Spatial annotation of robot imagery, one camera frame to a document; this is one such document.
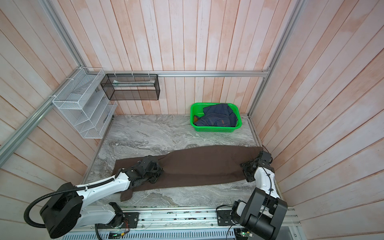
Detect brown trousers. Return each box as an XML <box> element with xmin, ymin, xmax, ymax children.
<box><xmin>121</xmin><ymin>145</ymin><xmax>263</xmax><ymax>202</ymax></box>

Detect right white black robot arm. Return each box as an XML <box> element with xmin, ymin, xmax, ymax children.
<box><xmin>231</xmin><ymin>151</ymin><xmax>288</xmax><ymax>240</ymax></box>

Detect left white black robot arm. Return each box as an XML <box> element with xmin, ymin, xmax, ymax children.
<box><xmin>40</xmin><ymin>156</ymin><xmax>163</xmax><ymax>239</ymax></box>

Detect navy blue trousers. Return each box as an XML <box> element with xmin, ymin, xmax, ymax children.
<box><xmin>192</xmin><ymin>104</ymin><xmax>238</xmax><ymax>128</ymax></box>

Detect green circuit board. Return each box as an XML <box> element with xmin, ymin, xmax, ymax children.
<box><xmin>234</xmin><ymin>229</ymin><xmax>254</xmax><ymax>240</ymax></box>

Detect left circuit board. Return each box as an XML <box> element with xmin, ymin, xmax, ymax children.
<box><xmin>108</xmin><ymin>231</ymin><xmax>129</xmax><ymax>240</ymax></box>

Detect green plastic basket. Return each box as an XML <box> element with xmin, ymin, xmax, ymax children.
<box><xmin>190</xmin><ymin>103</ymin><xmax>242</xmax><ymax>133</ymax></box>

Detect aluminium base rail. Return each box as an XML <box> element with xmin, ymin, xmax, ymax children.
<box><xmin>51</xmin><ymin>206</ymin><xmax>302</xmax><ymax>233</ymax></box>

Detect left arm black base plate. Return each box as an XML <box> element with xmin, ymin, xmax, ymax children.
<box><xmin>98</xmin><ymin>212</ymin><xmax>140</xmax><ymax>229</ymax></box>

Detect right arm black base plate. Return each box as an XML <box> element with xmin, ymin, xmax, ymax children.
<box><xmin>215</xmin><ymin>209</ymin><xmax>258</xmax><ymax>227</ymax></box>

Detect black corrugated cable conduit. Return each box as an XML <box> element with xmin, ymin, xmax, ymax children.
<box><xmin>23</xmin><ymin>176</ymin><xmax>116</xmax><ymax>229</ymax></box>

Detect aluminium frame rail back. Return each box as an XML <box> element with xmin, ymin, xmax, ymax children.
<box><xmin>86</xmin><ymin>68</ymin><xmax>269</xmax><ymax>78</ymax></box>

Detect aluminium frame rail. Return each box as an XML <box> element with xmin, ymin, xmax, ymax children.
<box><xmin>1</xmin><ymin>67</ymin><xmax>83</xmax><ymax>167</ymax></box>
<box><xmin>86</xmin><ymin>68</ymin><xmax>269</xmax><ymax>78</ymax></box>
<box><xmin>247</xmin><ymin>1</ymin><xmax>307</xmax><ymax>118</ymax></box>

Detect black wire mesh basket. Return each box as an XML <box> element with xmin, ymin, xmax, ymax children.
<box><xmin>101</xmin><ymin>73</ymin><xmax>161</xmax><ymax>101</ymax></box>

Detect white wire mesh shelf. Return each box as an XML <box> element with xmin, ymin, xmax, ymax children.
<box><xmin>53</xmin><ymin>68</ymin><xmax>117</xmax><ymax>139</ymax></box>

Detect aluminium frame rail left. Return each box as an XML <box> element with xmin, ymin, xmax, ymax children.
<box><xmin>1</xmin><ymin>67</ymin><xmax>83</xmax><ymax>167</ymax></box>

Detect aluminium frame rail right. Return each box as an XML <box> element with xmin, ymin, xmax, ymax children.
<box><xmin>247</xmin><ymin>1</ymin><xmax>307</xmax><ymax>118</ymax></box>

